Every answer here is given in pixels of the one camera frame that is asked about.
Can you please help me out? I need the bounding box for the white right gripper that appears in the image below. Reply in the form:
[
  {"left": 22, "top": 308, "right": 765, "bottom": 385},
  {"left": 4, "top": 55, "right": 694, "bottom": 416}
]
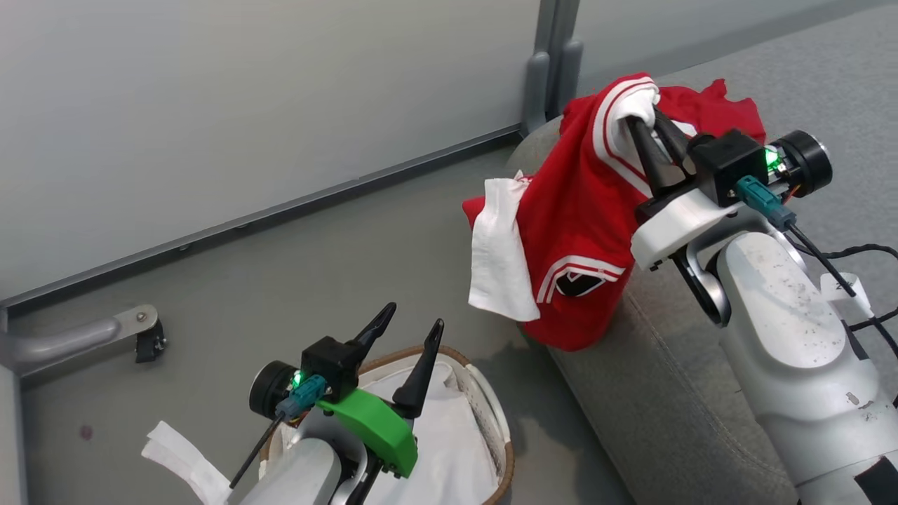
[{"left": 626, "top": 108, "right": 746, "bottom": 272}]

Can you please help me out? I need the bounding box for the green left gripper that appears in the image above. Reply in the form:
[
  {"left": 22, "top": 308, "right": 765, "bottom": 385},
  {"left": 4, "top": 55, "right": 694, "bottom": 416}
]
[{"left": 315, "top": 302, "right": 445, "bottom": 480}]

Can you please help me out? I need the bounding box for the red and white jersey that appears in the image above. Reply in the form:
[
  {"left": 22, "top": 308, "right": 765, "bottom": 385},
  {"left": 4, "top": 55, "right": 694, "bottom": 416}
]
[{"left": 462, "top": 72, "right": 767, "bottom": 352}]

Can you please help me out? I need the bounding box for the grey fabric sofa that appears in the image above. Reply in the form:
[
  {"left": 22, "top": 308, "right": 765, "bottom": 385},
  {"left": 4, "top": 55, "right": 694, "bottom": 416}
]
[{"left": 505, "top": 4, "right": 898, "bottom": 505}]

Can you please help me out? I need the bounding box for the white basket liner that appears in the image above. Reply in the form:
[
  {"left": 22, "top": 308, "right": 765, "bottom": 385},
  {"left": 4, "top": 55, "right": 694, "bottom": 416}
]
[{"left": 267, "top": 353, "right": 510, "bottom": 505}]

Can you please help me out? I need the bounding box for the black left cylindrical motor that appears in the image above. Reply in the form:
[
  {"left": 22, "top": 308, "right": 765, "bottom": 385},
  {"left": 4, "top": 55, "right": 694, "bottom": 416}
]
[{"left": 248, "top": 360, "right": 302, "bottom": 421}]

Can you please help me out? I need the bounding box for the black cylindrical motor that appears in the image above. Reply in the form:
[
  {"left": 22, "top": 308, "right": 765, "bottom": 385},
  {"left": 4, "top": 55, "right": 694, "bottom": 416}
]
[
  {"left": 770, "top": 129, "right": 834, "bottom": 199},
  {"left": 248, "top": 360, "right": 302, "bottom": 421}
]

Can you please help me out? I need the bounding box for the black right cylindrical motor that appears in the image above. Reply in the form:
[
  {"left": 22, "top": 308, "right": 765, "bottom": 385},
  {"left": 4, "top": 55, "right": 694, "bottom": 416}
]
[{"left": 770, "top": 129, "right": 834, "bottom": 199}]

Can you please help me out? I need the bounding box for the brown wicker laundry basket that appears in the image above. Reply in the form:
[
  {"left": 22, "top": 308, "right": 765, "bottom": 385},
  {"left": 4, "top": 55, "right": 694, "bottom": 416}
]
[{"left": 258, "top": 345, "right": 516, "bottom": 505}]

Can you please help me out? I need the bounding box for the white cloth strip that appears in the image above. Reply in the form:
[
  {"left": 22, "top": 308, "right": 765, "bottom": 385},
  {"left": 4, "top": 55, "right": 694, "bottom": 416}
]
[{"left": 140, "top": 420, "right": 233, "bottom": 505}]

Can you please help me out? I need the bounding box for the black caster wheel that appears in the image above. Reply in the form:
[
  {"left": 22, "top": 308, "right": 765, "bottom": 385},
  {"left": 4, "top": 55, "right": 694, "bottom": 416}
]
[{"left": 135, "top": 319, "right": 168, "bottom": 364}]

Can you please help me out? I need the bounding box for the grey partition foot bar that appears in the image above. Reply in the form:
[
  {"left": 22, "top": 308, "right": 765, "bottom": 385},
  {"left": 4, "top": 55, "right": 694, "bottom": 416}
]
[{"left": 0, "top": 304, "right": 159, "bottom": 373}]

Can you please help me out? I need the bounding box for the teal left cable connector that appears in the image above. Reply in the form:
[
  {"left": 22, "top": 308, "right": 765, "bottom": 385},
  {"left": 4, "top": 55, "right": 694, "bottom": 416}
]
[{"left": 276, "top": 375, "right": 329, "bottom": 422}]

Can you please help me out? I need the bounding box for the teal cable connector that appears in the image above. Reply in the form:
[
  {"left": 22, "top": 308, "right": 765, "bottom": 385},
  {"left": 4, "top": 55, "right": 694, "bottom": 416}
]
[
  {"left": 735, "top": 175, "right": 798, "bottom": 230},
  {"left": 276, "top": 375, "right": 329, "bottom": 422}
]

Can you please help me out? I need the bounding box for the teal right cable connector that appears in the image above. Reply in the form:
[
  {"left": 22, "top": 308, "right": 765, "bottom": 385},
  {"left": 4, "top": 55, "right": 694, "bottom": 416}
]
[{"left": 735, "top": 175, "right": 798, "bottom": 230}]

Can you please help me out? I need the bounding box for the grey partition post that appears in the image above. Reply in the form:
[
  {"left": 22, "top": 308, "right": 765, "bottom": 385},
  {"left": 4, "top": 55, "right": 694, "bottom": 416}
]
[
  {"left": 554, "top": 0, "right": 585, "bottom": 119},
  {"left": 522, "top": 0, "right": 559, "bottom": 138}
]

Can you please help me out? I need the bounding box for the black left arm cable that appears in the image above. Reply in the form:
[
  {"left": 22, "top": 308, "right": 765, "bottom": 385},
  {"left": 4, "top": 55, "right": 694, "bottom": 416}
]
[{"left": 229, "top": 414, "right": 286, "bottom": 490}]

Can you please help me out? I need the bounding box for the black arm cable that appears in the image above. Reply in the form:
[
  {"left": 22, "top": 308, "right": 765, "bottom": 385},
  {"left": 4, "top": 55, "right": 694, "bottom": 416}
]
[
  {"left": 786, "top": 223, "right": 898, "bottom": 355},
  {"left": 229, "top": 414, "right": 286, "bottom": 490}
]

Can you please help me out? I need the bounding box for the grey partition bottom rail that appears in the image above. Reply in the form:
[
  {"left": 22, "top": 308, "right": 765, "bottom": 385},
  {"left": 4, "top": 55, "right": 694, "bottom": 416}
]
[{"left": 0, "top": 124, "right": 524, "bottom": 310}]

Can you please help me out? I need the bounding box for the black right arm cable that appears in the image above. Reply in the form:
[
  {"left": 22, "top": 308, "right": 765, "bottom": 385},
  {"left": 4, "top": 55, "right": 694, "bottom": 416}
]
[{"left": 786, "top": 223, "right": 898, "bottom": 355}]

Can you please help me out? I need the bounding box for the white cable tag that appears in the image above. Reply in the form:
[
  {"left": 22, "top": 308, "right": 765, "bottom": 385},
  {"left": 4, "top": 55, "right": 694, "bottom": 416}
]
[{"left": 819, "top": 272, "right": 875, "bottom": 318}]

